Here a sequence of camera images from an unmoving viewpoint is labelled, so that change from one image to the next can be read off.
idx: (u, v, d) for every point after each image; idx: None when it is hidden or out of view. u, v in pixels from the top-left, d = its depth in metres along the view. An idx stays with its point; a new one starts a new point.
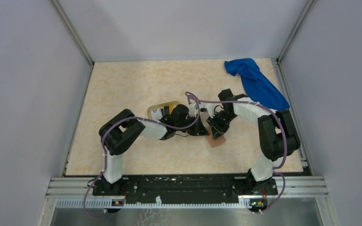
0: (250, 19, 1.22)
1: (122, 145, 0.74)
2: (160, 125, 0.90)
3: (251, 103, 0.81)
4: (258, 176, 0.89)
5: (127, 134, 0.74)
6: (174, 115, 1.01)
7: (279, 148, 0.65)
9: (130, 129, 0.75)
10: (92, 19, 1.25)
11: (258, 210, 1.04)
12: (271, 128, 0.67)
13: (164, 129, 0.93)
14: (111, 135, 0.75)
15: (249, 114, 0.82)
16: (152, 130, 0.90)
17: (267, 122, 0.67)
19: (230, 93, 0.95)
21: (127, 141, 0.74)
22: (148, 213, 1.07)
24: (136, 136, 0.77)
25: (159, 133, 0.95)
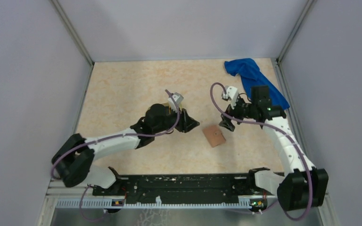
0: (249, 19, 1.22)
1: (75, 176, 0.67)
2: (125, 137, 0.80)
3: (290, 139, 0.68)
4: (259, 182, 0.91)
5: (75, 165, 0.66)
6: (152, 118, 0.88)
7: (301, 203, 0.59)
9: (78, 158, 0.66)
10: (92, 19, 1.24)
11: (258, 210, 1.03)
12: (300, 187, 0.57)
13: (136, 138, 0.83)
14: (62, 165, 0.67)
15: (279, 149, 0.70)
16: (119, 146, 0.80)
17: (299, 180, 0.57)
19: (266, 94, 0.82)
21: (78, 171, 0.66)
22: (148, 213, 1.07)
24: (88, 164, 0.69)
25: (130, 145, 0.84)
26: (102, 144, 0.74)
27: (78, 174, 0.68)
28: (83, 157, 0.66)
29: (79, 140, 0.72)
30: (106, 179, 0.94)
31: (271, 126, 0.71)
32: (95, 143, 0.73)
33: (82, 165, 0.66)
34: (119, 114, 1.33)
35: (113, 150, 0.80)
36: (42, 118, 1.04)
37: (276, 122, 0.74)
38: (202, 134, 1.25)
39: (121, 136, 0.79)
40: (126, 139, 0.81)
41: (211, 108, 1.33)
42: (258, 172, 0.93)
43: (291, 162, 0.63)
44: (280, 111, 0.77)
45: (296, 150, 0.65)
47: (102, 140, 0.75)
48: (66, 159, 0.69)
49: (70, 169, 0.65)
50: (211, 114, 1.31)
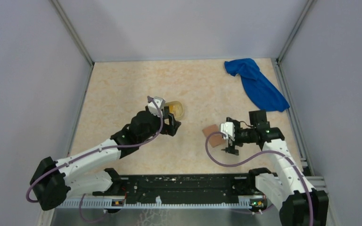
0: (249, 19, 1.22)
1: (51, 199, 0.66)
2: (103, 151, 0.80)
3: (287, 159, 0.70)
4: (259, 186, 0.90)
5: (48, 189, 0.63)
6: (135, 126, 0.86)
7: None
9: (50, 183, 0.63)
10: (91, 19, 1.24)
11: (258, 210, 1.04)
12: (301, 209, 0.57)
13: (116, 150, 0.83)
14: (40, 188, 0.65)
15: (280, 172, 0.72)
16: (99, 161, 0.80)
17: (300, 201, 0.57)
19: (264, 117, 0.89)
21: (53, 195, 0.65)
22: (148, 213, 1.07)
24: (63, 188, 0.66)
25: (111, 158, 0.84)
26: (74, 165, 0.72)
27: (54, 197, 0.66)
28: (54, 183, 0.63)
29: (52, 163, 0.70)
30: (99, 186, 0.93)
31: (271, 151, 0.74)
32: (67, 165, 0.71)
33: (55, 189, 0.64)
34: (119, 114, 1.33)
35: (93, 166, 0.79)
36: (42, 118, 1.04)
37: (275, 144, 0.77)
38: (202, 134, 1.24)
39: (98, 151, 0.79)
40: (103, 154, 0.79)
41: (211, 108, 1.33)
42: (258, 176, 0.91)
43: (291, 184, 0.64)
44: (278, 133, 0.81)
45: (296, 172, 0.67)
47: (75, 160, 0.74)
48: (43, 182, 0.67)
49: (45, 194, 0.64)
50: (211, 114, 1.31)
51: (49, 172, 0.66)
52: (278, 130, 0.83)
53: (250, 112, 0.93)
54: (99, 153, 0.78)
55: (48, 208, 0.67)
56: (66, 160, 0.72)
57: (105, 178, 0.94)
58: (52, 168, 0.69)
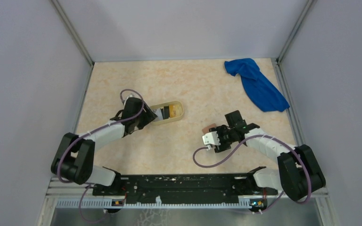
0: (249, 19, 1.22)
1: (84, 171, 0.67)
2: (112, 125, 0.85)
3: (266, 136, 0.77)
4: (259, 183, 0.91)
5: (81, 160, 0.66)
6: (131, 106, 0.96)
7: (305, 188, 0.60)
9: (81, 151, 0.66)
10: (91, 19, 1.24)
11: (258, 210, 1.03)
12: (294, 166, 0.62)
13: (121, 125, 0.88)
14: (66, 168, 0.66)
15: (266, 150, 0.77)
16: (109, 136, 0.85)
17: (290, 160, 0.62)
19: (239, 117, 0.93)
21: (83, 166, 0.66)
22: (148, 213, 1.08)
24: (92, 155, 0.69)
25: (117, 134, 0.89)
26: (95, 134, 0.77)
27: (85, 169, 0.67)
28: (86, 148, 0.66)
29: (73, 135, 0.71)
30: (105, 177, 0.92)
31: (251, 136, 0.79)
32: (89, 135, 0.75)
33: (87, 155, 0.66)
34: None
35: (104, 141, 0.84)
36: (42, 118, 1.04)
37: (253, 131, 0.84)
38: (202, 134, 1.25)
39: (108, 125, 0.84)
40: (114, 127, 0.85)
41: (211, 108, 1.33)
42: (253, 173, 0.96)
43: (276, 151, 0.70)
44: (253, 127, 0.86)
45: (276, 141, 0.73)
47: (94, 132, 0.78)
48: (66, 161, 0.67)
49: (75, 167, 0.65)
50: (211, 114, 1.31)
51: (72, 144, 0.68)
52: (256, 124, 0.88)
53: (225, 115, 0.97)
54: (109, 126, 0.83)
55: (81, 183, 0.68)
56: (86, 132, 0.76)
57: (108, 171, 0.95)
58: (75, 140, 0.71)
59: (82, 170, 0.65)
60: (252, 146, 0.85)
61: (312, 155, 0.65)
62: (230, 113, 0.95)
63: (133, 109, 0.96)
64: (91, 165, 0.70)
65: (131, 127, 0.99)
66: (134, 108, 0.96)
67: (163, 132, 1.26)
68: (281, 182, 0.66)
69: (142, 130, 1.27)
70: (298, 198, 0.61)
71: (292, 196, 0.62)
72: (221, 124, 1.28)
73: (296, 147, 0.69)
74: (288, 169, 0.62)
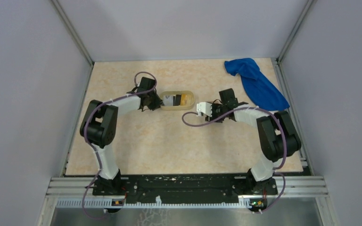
0: (249, 19, 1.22)
1: (109, 132, 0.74)
2: (131, 97, 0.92)
3: (250, 108, 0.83)
4: (257, 177, 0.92)
5: (106, 122, 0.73)
6: (146, 83, 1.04)
7: (280, 149, 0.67)
9: (107, 115, 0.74)
10: (92, 19, 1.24)
11: (258, 210, 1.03)
12: (270, 128, 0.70)
13: (137, 97, 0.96)
14: (94, 130, 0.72)
15: (250, 120, 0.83)
16: (128, 106, 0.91)
17: (267, 122, 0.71)
19: (232, 95, 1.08)
21: (109, 127, 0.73)
22: (148, 213, 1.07)
24: (115, 119, 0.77)
25: (133, 106, 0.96)
26: (117, 102, 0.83)
27: (110, 131, 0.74)
28: (111, 112, 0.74)
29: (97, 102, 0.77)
30: (113, 165, 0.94)
31: (239, 108, 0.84)
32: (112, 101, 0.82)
33: (111, 119, 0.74)
34: None
35: (124, 110, 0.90)
36: (42, 117, 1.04)
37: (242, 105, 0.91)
38: (202, 134, 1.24)
39: (127, 97, 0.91)
40: (133, 99, 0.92)
41: None
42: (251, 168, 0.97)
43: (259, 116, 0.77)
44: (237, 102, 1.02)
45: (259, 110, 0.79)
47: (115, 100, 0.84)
48: (91, 125, 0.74)
49: (101, 129, 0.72)
50: None
51: (96, 109, 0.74)
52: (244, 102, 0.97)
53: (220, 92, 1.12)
54: (128, 97, 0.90)
55: (106, 144, 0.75)
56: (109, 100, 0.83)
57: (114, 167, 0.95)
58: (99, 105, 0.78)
59: (108, 131, 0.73)
60: (239, 119, 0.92)
61: (289, 118, 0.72)
62: (225, 91, 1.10)
63: (147, 86, 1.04)
64: (113, 130, 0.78)
65: (145, 101, 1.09)
66: (148, 85, 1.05)
67: (163, 132, 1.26)
68: (262, 145, 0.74)
69: (142, 130, 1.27)
70: (274, 157, 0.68)
71: (270, 156, 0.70)
72: (220, 124, 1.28)
73: (275, 112, 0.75)
74: (265, 131, 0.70)
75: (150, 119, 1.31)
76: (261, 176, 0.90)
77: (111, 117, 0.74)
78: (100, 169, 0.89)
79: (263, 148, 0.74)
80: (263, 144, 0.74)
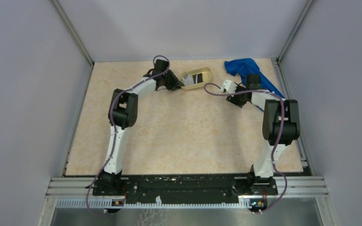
0: (249, 19, 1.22)
1: (132, 116, 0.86)
2: (147, 81, 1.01)
3: (267, 92, 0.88)
4: (257, 171, 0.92)
5: (129, 108, 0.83)
6: (160, 64, 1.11)
7: (275, 132, 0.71)
9: (129, 101, 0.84)
10: (92, 19, 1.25)
11: (258, 210, 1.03)
12: (274, 111, 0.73)
13: (153, 81, 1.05)
14: (120, 115, 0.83)
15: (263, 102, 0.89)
16: (146, 90, 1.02)
17: (273, 104, 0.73)
19: (257, 80, 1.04)
21: (132, 112, 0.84)
22: (148, 213, 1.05)
24: (137, 105, 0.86)
25: (150, 89, 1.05)
26: (136, 89, 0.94)
27: (132, 115, 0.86)
28: (132, 100, 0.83)
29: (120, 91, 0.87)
30: (119, 161, 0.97)
31: (255, 91, 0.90)
32: (132, 89, 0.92)
33: (134, 105, 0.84)
34: None
35: (143, 94, 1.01)
36: (42, 117, 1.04)
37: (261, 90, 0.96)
38: (202, 134, 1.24)
39: (143, 82, 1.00)
40: (149, 83, 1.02)
41: (211, 108, 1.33)
42: (254, 164, 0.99)
43: None
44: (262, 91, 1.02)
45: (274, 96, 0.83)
47: (135, 87, 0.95)
48: (117, 109, 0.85)
49: (125, 114, 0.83)
50: (211, 113, 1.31)
51: (119, 97, 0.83)
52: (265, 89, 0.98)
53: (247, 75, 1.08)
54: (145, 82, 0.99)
55: (130, 125, 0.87)
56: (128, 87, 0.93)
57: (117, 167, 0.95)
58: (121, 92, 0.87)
59: (131, 116, 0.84)
60: (254, 101, 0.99)
61: (297, 107, 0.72)
62: (251, 76, 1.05)
63: (161, 67, 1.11)
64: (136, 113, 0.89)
65: (160, 83, 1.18)
66: (162, 66, 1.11)
67: (163, 132, 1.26)
68: (264, 125, 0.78)
69: (142, 130, 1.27)
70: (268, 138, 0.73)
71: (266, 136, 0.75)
72: (221, 124, 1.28)
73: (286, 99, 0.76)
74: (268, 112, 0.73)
75: (150, 119, 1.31)
76: (261, 170, 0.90)
77: (134, 103, 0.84)
78: (110, 158, 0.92)
79: (264, 128, 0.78)
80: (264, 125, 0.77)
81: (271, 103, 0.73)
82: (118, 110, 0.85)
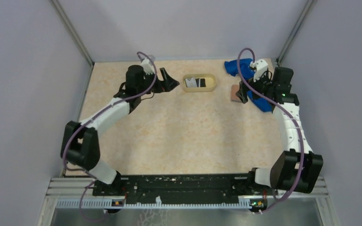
0: (250, 18, 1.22)
1: (91, 157, 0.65)
2: (117, 105, 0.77)
3: (293, 119, 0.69)
4: (258, 179, 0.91)
5: (85, 147, 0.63)
6: (132, 76, 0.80)
7: (283, 186, 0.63)
9: (85, 140, 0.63)
10: (92, 19, 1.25)
11: (258, 210, 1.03)
12: (291, 167, 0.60)
13: (125, 103, 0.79)
14: (75, 155, 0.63)
15: (282, 127, 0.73)
16: (116, 116, 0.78)
17: (290, 163, 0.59)
19: (287, 80, 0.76)
21: (90, 152, 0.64)
22: (148, 213, 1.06)
24: (96, 141, 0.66)
25: (122, 113, 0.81)
26: (98, 120, 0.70)
27: (91, 155, 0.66)
28: (89, 136, 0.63)
29: (77, 124, 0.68)
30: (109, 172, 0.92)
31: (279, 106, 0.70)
32: (91, 122, 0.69)
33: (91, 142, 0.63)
34: None
35: (110, 123, 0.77)
36: (42, 118, 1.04)
37: (286, 107, 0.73)
38: (202, 135, 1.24)
39: (111, 107, 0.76)
40: (119, 106, 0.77)
41: (211, 108, 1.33)
42: (257, 168, 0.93)
43: (289, 142, 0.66)
44: (293, 99, 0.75)
45: (298, 133, 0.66)
47: (96, 117, 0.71)
48: (72, 148, 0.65)
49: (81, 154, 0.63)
50: (211, 114, 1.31)
51: (76, 133, 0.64)
52: (295, 100, 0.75)
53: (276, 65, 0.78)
54: (112, 107, 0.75)
55: (88, 168, 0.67)
56: (87, 119, 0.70)
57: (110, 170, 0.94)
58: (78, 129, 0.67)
59: (88, 157, 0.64)
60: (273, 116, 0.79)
61: (320, 169, 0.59)
62: (282, 70, 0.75)
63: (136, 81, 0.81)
64: (97, 151, 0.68)
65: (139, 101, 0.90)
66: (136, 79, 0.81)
67: (163, 132, 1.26)
68: (275, 165, 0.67)
69: (142, 130, 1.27)
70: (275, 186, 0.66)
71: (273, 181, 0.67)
72: (220, 124, 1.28)
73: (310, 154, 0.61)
74: (281, 167, 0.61)
75: (150, 120, 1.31)
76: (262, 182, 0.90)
77: (90, 141, 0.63)
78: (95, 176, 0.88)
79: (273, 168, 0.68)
80: (275, 168, 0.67)
81: (290, 157, 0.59)
82: (76, 148, 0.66)
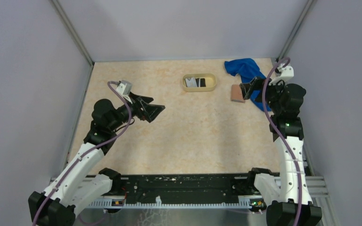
0: (250, 18, 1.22)
1: (63, 223, 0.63)
2: (85, 157, 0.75)
3: (295, 160, 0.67)
4: (257, 184, 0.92)
5: (54, 219, 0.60)
6: (98, 118, 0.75)
7: None
9: (52, 213, 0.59)
10: (92, 19, 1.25)
11: (257, 210, 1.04)
12: (287, 220, 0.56)
13: (96, 150, 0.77)
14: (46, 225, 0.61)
15: (282, 166, 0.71)
16: (87, 167, 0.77)
17: (286, 213, 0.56)
19: (297, 107, 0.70)
21: (60, 222, 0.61)
22: (148, 213, 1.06)
24: (66, 209, 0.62)
25: (96, 158, 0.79)
26: (63, 185, 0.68)
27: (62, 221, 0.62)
28: (55, 209, 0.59)
29: (41, 195, 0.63)
30: (104, 185, 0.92)
31: (283, 138, 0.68)
32: (56, 190, 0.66)
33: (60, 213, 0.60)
34: None
35: (84, 175, 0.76)
36: (42, 118, 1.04)
37: (290, 142, 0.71)
38: (202, 135, 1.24)
39: (78, 161, 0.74)
40: (88, 157, 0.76)
41: (211, 108, 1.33)
42: (257, 173, 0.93)
43: (288, 191, 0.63)
44: (298, 130, 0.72)
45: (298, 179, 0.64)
47: (63, 180, 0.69)
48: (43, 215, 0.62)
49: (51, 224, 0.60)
50: (211, 113, 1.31)
51: (43, 205, 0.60)
52: (298, 133, 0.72)
53: (289, 84, 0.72)
54: (80, 163, 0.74)
55: None
56: (52, 186, 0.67)
57: (103, 180, 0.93)
58: (44, 199, 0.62)
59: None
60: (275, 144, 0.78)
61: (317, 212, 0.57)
62: (292, 95, 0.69)
63: (103, 121, 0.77)
64: (71, 213, 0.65)
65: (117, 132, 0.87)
66: (103, 120, 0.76)
67: (163, 132, 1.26)
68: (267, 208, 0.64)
69: (142, 130, 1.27)
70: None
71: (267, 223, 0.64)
72: (220, 124, 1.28)
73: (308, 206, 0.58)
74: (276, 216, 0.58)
75: None
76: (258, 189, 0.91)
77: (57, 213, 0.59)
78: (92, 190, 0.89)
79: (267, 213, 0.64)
80: (269, 213, 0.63)
81: (289, 209, 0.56)
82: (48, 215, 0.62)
